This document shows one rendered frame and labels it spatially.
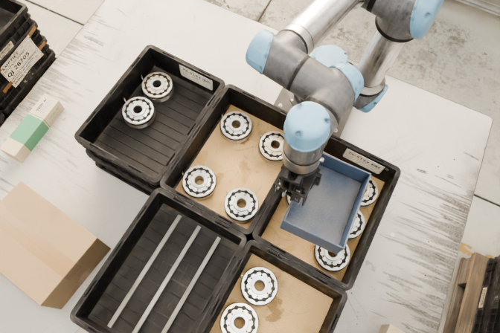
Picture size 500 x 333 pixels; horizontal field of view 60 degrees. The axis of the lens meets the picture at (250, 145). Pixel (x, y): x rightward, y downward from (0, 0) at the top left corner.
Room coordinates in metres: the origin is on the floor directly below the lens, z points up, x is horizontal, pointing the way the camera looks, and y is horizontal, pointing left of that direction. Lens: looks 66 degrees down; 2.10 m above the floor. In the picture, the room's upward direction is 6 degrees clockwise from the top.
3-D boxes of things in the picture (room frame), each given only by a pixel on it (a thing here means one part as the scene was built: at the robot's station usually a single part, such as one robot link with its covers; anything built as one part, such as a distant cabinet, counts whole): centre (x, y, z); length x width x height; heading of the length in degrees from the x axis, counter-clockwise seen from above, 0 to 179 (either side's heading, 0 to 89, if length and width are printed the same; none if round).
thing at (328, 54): (0.85, -0.23, 0.91); 0.13 x 0.12 x 0.14; 61
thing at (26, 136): (0.60, 0.75, 0.73); 0.24 x 0.06 x 0.06; 160
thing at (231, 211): (0.37, 0.01, 0.86); 0.10 x 0.10 x 0.01
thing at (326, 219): (0.33, -0.20, 1.11); 0.20 x 0.15 x 0.07; 161
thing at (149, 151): (0.62, 0.31, 0.87); 0.40 x 0.30 x 0.11; 157
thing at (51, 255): (0.20, 0.58, 0.78); 0.30 x 0.22 x 0.16; 62
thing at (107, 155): (0.62, 0.31, 0.92); 0.40 x 0.30 x 0.02; 157
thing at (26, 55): (1.06, 1.09, 0.41); 0.31 x 0.02 x 0.16; 160
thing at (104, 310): (0.13, 0.19, 0.87); 0.40 x 0.30 x 0.11; 157
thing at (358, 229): (0.35, -0.31, 0.86); 0.10 x 0.10 x 0.01
